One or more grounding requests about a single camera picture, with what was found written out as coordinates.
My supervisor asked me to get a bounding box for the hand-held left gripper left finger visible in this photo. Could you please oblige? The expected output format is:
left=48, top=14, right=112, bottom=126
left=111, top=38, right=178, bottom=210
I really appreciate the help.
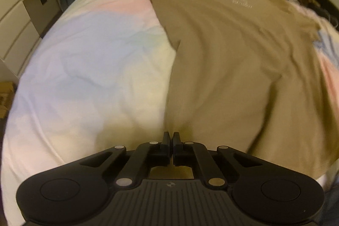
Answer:
left=79, top=132, right=170, bottom=189

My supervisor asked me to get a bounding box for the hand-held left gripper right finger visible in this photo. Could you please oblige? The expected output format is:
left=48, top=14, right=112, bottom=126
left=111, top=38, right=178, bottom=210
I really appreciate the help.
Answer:
left=173, top=132, right=263, bottom=189

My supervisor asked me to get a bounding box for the tan t-shirt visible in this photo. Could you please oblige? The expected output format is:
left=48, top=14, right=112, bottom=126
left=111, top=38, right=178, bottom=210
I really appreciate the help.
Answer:
left=115, top=0, right=339, bottom=179

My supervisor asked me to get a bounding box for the bed with pastel sheet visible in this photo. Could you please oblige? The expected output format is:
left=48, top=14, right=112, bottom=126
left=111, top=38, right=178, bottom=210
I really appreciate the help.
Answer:
left=0, top=0, right=339, bottom=226

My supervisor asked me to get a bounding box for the cardboard box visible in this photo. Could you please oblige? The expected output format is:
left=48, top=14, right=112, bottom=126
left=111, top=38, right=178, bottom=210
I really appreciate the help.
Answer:
left=0, top=81, right=15, bottom=118

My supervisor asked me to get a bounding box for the white drawer dresser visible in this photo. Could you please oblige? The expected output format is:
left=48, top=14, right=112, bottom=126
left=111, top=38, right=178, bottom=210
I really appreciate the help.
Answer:
left=0, top=0, right=79, bottom=77

